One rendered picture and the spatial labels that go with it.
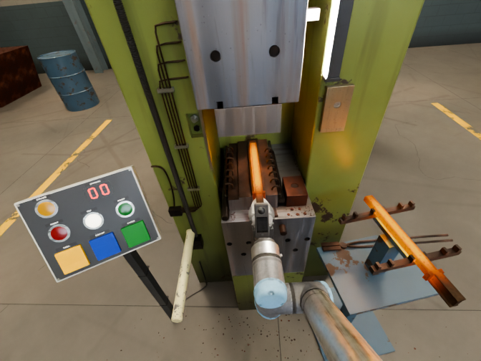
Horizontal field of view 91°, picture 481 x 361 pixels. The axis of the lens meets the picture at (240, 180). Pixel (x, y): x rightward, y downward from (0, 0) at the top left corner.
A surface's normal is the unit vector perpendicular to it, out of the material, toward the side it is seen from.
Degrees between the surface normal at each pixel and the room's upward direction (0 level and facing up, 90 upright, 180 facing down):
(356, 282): 0
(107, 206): 60
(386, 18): 90
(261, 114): 90
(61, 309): 0
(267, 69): 90
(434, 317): 0
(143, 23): 90
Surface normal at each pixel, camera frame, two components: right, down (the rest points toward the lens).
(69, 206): 0.35, 0.11
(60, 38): -0.04, 0.66
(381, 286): -0.07, -0.75
